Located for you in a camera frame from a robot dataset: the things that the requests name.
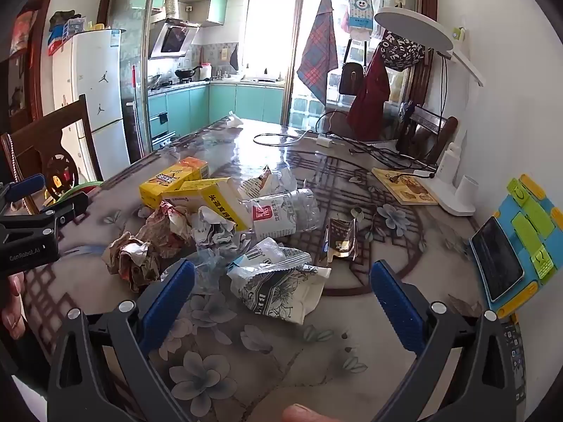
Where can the dark hanging mitt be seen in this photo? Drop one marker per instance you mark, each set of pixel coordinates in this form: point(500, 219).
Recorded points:
point(234, 58)

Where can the carved wooden chair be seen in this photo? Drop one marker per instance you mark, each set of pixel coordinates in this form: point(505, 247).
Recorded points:
point(66, 118)

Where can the person's right hand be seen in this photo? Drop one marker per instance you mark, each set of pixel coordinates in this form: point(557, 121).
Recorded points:
point(303, 414)

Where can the blue smiley bag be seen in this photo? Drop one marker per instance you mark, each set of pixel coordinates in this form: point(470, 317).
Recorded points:
point(360, 13)

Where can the blue red box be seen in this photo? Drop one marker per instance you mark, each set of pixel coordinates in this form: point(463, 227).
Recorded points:
point(59, 44)

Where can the white desk lamp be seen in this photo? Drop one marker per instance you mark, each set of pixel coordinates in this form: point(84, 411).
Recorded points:
point(413, 26)

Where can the glass sliding door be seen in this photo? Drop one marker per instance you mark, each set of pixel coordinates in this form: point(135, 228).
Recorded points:
point(136, 17)

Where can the yellow picture book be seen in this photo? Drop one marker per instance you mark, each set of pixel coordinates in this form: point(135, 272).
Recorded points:
point(404, 184)

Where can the yellow green wall hook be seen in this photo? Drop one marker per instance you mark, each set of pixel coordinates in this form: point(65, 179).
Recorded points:
point(459, 33)

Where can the white barcode snack packet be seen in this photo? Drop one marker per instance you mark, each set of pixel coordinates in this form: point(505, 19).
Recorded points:
point(268, 255)

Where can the large yellow white carton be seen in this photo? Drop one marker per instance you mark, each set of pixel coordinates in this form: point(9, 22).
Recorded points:
point(211, 202)

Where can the red garment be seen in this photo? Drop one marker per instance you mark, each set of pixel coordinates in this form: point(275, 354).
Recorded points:
point(369, 101)

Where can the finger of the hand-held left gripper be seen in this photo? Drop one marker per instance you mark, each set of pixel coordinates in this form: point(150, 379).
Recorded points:
point(27, 186)
point(66, 213)

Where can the person's left hand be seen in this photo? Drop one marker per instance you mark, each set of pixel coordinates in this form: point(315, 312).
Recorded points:
point(11, 312)

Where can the white refrigerator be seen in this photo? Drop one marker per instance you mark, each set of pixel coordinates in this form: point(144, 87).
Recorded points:
point(101, 96)

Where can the small yellow carton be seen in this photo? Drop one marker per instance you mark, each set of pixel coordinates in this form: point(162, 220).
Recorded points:
point(171, 180)

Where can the black white patterned bag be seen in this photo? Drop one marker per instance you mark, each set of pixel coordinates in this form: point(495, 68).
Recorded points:
point(402, 50)

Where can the crumpled white paper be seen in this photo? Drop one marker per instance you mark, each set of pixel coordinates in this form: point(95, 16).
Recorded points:
point(215, 231)

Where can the dark green bag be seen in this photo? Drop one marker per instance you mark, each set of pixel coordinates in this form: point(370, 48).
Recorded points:
point(64, 20)

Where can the teal base cabinets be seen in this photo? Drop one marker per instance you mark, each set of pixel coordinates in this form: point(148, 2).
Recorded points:
point(250, 101)

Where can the dark slatted wooden chair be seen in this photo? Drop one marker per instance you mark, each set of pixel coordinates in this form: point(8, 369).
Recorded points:
point(433, 127)

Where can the black smartphone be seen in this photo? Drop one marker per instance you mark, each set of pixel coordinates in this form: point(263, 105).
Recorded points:
point(497, 259)

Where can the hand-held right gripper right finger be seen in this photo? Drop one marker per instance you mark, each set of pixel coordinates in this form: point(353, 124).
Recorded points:
point(393, 310)

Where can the silver vent duct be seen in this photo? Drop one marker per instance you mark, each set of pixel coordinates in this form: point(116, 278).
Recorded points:
point(172, 6)

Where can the blue yellow toy tablet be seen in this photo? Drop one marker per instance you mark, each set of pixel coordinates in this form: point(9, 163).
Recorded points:
point(528, 224)

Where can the floral paper bag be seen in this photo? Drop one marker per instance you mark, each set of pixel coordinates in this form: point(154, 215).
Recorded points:
point(281, 294)

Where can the crumpled brown printed paper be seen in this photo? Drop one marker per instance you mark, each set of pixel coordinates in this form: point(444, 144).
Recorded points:
point(129, 259)

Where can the crumpled clear plastic wrapper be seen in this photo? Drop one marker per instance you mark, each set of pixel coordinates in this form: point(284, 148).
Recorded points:
point(211, 268)

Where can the white cylindrical cup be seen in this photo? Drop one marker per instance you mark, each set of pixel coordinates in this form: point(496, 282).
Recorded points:
point(469, 191)

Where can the crumpled colourful paper ball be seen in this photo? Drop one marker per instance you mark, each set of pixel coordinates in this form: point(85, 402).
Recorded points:
point(167, 228)

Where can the plaid cloth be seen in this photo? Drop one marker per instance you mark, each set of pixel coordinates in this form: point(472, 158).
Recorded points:
point(319, 48)

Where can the kitchen window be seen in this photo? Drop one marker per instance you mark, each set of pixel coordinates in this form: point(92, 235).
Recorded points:
point(270, 35)

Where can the white charger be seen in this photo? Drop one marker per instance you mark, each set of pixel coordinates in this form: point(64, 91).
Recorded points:
point(324, 142)

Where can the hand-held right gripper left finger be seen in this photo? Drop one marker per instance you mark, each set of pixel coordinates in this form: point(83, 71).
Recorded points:
point(169, 301)

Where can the crushed clear plastic bottle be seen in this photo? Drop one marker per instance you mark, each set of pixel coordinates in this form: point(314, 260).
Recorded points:
point(281, 215)

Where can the black wok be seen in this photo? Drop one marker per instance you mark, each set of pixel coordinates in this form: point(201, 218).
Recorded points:
point(187, 72)

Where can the steel range hood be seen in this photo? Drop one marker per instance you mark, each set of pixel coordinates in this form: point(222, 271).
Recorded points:
point(173, 39)

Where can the gold foil wrapper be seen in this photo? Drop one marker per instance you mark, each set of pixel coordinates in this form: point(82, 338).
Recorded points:
point(338, 237)

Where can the white tissue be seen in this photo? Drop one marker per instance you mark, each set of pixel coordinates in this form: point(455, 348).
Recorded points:
point(234, 119)

